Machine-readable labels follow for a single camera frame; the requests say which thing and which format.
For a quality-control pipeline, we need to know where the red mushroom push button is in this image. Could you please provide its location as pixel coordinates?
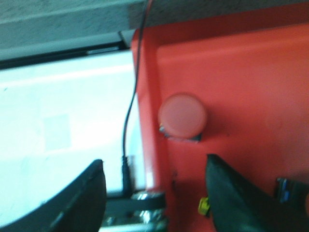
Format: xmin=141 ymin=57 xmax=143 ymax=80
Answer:
xmin=197 ymin=197 xmax=211 ymax=218

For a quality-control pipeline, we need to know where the red plastic tray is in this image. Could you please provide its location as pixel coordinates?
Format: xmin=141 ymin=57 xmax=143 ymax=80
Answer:
xmin=138 ymin=1 xmax=309 ymax=232

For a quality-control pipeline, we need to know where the red black wire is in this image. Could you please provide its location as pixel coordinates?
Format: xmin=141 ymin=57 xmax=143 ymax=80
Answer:
xmin=120 ymin=0 xmax=153 ymax=196

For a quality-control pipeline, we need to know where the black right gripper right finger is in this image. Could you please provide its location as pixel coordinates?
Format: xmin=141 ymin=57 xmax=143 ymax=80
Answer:
xmin=205 ymin=154 xmax=309 ymax=232

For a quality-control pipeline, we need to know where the aluminium conveyor frame rail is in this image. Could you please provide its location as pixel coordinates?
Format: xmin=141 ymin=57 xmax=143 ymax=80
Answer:
xmin=99 ymin=190 xmax=169 ymax=232

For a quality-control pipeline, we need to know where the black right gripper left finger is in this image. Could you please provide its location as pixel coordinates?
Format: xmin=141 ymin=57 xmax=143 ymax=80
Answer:
xmin=0 ymin=159 xmax=107 ymax=232

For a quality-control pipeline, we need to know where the grey stone counter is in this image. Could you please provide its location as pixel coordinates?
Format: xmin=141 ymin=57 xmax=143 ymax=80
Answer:
xmin=0 ymin=0 xmax=309 ymax=49

